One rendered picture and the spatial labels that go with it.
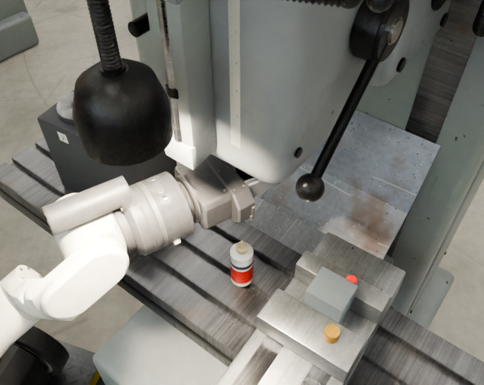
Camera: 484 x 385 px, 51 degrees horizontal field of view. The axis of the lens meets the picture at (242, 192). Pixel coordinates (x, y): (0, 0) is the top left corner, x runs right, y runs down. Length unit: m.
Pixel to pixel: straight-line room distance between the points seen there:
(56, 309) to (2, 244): 1.74
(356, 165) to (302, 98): 0.58
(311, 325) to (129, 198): 0.33
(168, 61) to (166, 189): 0.20
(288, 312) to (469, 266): 1.55
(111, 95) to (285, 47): 0.15
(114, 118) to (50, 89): 2.71
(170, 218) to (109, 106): 0.27
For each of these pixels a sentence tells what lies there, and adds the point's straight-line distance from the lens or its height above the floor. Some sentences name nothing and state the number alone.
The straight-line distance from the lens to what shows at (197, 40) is 0.45.
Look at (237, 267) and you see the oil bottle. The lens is 0.87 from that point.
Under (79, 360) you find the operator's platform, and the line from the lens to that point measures 1.50.
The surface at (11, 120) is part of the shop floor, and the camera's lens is 2.93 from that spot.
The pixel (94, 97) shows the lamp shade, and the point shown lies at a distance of 0.36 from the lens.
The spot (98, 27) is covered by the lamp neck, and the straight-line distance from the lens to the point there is 0.35.
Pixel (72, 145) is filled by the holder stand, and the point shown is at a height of 1.08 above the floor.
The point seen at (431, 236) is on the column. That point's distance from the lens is 1.15.
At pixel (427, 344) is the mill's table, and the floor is 0.93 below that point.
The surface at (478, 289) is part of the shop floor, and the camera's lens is 2.20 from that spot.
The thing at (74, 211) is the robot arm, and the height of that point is 1.29.
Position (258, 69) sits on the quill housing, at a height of 1.46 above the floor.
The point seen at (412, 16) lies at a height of 1.43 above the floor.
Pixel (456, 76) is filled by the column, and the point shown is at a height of 1.23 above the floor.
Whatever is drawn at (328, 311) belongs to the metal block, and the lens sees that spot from 0.76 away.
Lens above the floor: 1.71
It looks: 48 degrees down
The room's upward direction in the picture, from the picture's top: straight up
